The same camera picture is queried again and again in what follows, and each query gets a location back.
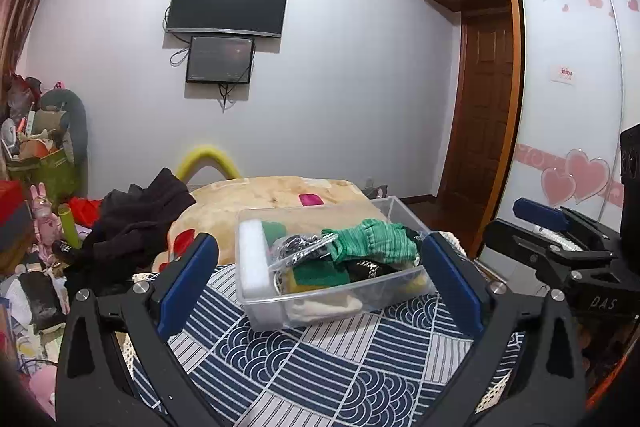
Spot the grey green pillow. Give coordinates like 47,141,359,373
41,89,88,166

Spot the white foam sponge block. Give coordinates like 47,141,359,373
236,219,273,299

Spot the yellow foam arch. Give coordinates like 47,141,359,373
175,145,242,183

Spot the blue white patterned tablecloth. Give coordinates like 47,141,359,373
117,231,526,427

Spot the green knitted cloth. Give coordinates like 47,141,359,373
322,218,418,265

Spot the black clothes pile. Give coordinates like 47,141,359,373
64,168,195,297

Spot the beige floral blanket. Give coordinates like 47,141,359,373
152,176,383,272

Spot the large black wall television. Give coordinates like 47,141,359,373
166,0,286,38

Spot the small black wall monitor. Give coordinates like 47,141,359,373
186,36,255,84

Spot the red box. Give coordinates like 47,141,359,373
0,181,32,251

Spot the clear plastic storage box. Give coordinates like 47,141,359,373
235,197,435,332

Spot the white towel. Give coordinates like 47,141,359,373
285,295,363,325

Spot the green cardboard box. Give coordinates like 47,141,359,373
6,150,80,207

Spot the white sliding wardrobe door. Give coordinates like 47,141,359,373
497,0,639,229

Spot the green yellow scrub sponge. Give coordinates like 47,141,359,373
283,258,350,294

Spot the bagged steel wool scrubber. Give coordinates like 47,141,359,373
268,232,338,272

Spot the pink plush rabbit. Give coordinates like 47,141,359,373
29,182,62,265

